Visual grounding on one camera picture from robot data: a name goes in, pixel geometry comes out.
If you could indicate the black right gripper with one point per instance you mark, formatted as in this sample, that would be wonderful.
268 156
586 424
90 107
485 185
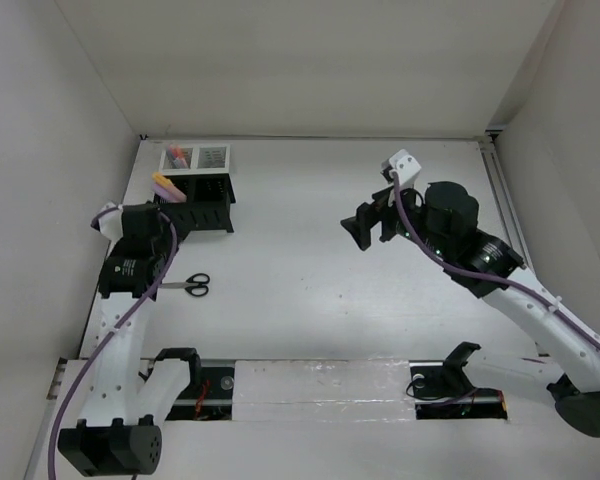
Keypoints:
368 215

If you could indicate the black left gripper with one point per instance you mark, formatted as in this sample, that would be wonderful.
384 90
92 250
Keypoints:
119 250

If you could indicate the purple highlighter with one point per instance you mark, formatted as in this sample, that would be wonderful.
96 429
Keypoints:
164 194

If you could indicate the orange highlighter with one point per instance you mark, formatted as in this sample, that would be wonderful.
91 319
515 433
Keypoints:
163 181

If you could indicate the black scissors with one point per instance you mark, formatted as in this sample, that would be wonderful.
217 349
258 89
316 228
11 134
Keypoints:
197 285

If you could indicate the red double-tip pen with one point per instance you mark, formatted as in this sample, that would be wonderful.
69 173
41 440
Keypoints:
172 158

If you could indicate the orange double-tip pen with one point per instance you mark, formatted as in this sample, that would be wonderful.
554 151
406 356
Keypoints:
180 157

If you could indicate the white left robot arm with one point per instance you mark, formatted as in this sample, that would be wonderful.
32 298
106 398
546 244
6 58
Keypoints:
109 422

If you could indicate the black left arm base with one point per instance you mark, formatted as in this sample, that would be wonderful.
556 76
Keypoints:
209 396

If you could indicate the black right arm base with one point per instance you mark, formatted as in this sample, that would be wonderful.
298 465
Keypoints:
442 391

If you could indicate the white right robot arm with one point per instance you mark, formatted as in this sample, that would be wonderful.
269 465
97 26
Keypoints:
443 221

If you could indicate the black mesh organizer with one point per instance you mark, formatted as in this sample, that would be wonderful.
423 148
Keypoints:
209 198

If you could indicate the white mesh organizer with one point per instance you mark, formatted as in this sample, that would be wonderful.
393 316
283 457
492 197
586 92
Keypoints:
202 159

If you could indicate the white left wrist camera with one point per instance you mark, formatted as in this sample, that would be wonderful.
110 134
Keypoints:
108 222

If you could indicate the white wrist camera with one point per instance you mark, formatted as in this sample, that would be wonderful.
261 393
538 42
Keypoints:
108 222
403 166

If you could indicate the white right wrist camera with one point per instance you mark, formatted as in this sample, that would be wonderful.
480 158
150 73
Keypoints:
403 166

